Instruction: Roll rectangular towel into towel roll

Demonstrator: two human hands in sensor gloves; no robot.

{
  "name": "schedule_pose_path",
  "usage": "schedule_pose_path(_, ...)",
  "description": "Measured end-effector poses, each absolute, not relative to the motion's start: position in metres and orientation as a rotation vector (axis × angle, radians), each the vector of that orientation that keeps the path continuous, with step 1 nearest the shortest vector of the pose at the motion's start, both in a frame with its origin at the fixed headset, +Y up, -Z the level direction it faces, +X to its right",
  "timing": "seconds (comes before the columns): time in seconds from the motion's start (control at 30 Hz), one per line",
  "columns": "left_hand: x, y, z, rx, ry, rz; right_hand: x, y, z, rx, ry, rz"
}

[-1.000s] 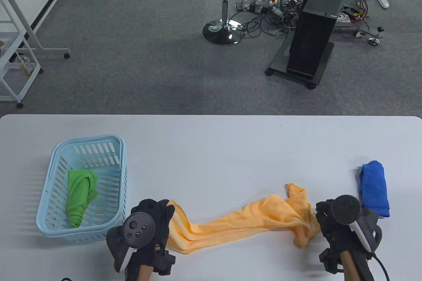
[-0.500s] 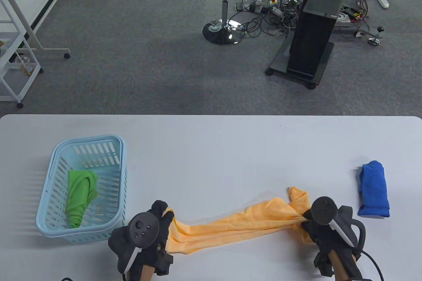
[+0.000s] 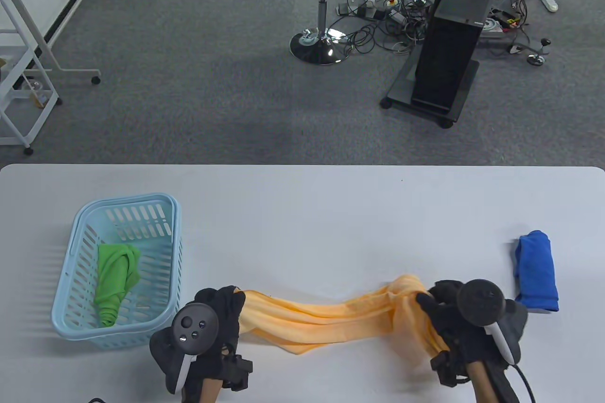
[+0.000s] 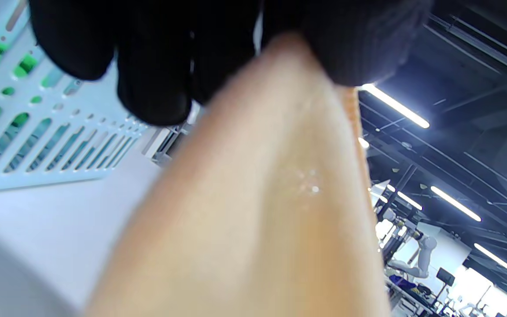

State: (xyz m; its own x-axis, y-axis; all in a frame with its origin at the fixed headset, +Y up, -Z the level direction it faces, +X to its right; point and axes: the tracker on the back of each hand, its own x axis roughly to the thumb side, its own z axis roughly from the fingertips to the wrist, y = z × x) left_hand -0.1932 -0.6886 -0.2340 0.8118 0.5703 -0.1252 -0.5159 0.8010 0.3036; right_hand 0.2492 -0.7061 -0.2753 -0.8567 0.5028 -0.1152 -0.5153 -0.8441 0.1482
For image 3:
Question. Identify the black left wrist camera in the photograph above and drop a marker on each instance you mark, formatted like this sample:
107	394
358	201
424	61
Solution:
238	372

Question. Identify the person's left fingers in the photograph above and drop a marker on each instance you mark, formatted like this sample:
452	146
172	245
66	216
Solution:
231	304

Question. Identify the person's left hand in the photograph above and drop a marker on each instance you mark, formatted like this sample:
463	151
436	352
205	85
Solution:
226	327

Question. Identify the black wrist controller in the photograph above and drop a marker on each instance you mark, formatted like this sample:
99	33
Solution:
491	308
191	327

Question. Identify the black left wrist controller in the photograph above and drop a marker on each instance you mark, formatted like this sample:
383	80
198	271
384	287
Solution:
191	327

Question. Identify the white metal rack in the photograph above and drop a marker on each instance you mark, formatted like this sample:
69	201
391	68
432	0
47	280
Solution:
28	44

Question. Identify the person's right hand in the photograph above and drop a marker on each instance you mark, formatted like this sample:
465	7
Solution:
446	322

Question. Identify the green cloth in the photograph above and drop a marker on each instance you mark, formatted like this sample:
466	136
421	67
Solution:
116	280

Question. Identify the person's left forearm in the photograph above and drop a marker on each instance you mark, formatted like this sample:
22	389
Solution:
205	389

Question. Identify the person's right fingers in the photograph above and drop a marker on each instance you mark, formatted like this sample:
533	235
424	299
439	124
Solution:
437	299

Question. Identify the orange towel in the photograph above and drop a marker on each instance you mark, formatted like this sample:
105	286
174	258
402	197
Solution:
331	322

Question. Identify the black right wrist controller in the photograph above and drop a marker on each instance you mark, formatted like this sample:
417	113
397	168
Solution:
491	308

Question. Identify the black wheeled cart base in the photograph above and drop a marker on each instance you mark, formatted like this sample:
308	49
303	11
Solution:
401	91

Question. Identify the person's right forearm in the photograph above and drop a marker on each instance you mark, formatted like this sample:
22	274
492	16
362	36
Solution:
482	381

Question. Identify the folded blue cloth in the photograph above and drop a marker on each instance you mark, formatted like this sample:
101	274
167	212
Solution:
536	270

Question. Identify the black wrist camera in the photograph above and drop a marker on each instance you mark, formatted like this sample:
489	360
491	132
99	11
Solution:
446	367
238	372

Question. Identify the light blue plastic basket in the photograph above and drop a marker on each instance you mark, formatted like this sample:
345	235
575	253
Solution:
156	289

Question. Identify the grey wheeled stand base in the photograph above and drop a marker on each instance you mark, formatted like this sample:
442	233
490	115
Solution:
531	51

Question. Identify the black computer tower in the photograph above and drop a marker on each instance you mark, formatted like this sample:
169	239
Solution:
449	44

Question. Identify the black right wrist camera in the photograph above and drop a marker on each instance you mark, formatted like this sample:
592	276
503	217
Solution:
446	367

